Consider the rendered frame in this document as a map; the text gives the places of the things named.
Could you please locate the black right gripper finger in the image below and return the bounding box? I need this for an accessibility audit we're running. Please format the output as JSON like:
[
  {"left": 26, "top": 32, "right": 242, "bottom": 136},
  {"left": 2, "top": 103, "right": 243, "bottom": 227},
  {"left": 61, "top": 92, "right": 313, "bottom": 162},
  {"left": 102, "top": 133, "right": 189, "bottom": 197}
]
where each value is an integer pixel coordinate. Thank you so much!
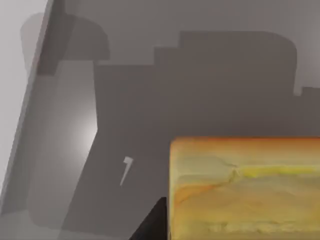
[{"left": 128, "top": 196, "right": 168, "bottom": 240}]

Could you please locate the yellow-brown bread loaf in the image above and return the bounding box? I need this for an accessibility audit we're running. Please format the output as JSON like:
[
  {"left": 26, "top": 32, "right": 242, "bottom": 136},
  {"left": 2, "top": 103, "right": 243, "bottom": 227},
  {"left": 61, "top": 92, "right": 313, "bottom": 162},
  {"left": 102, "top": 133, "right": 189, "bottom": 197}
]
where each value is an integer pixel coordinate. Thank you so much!
[{"left": 168, "top": 136, "right": 320, "bottom": 240}]

